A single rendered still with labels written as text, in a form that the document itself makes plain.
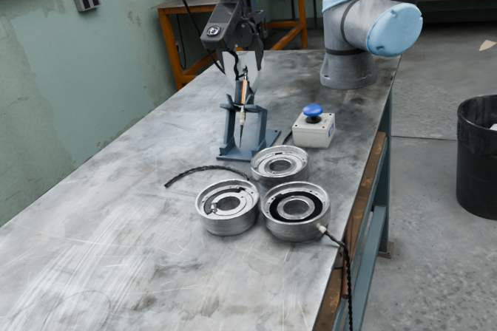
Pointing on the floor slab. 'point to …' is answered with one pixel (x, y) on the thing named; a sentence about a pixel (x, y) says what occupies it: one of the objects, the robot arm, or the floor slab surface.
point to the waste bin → (477, 156)
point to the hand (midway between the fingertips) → (244, 88)
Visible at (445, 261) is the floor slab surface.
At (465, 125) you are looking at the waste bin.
